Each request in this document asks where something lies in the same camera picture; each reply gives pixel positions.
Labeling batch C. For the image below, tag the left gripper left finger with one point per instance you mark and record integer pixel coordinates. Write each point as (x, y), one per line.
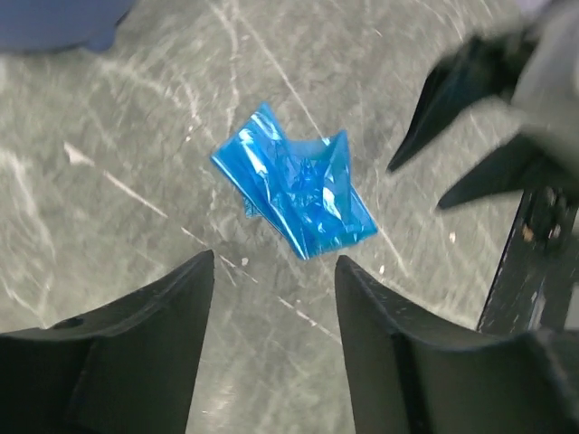
(126, 367)

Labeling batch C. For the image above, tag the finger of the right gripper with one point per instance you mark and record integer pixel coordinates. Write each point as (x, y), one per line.
(516, 165)
(482, 67)

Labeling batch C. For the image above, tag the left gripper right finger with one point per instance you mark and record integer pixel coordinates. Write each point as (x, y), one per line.
(410, 371)

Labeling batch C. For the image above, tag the blue trash bag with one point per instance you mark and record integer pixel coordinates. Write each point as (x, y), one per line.
(303, 188)

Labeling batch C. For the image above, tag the blue plastic trash bin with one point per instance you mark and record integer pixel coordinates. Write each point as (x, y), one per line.
(45, 25)

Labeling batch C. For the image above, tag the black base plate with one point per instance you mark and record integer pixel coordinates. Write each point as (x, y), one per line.
(536, 283)

